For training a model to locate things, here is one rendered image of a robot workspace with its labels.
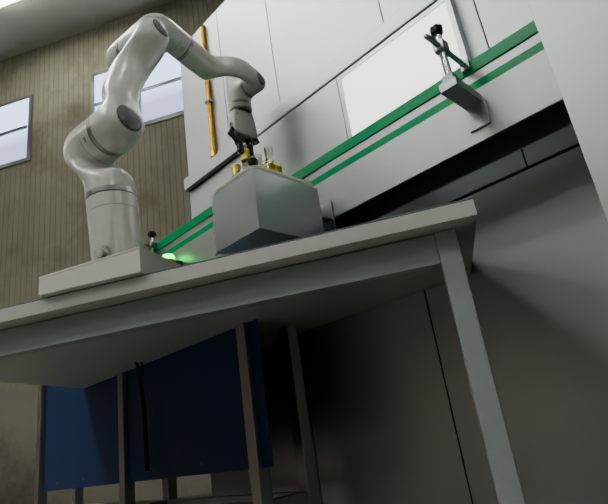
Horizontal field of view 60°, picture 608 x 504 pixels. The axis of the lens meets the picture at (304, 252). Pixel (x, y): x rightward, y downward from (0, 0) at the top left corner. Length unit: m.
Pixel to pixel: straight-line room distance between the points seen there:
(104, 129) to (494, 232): 0.98
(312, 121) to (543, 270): 0.93
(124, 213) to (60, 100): 5.89
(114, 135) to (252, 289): 0.53
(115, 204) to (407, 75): 0.90
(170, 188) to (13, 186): 2.06
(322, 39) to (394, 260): 1.16
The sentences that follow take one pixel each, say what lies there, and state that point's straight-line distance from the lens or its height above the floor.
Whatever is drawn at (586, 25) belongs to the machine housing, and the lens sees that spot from 1.02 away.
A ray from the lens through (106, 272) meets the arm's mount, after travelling 1.18.
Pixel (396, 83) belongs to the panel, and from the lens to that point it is 1.66.
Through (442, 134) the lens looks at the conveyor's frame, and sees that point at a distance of 1.27.
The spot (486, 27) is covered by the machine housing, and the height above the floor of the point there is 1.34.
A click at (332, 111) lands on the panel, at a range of 1.80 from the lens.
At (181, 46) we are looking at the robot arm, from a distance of 1.87.
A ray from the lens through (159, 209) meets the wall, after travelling 5.65.
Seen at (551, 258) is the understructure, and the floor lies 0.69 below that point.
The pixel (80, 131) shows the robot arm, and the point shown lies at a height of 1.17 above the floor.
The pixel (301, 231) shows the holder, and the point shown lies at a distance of 1.29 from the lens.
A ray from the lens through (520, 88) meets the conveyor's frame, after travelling 1.21.
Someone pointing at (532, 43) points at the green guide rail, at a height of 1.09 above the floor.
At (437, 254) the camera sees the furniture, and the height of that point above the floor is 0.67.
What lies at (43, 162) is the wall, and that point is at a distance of 6.84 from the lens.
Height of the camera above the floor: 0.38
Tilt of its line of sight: 20 degrees up
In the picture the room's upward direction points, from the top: 8 degrees counter-clockwise
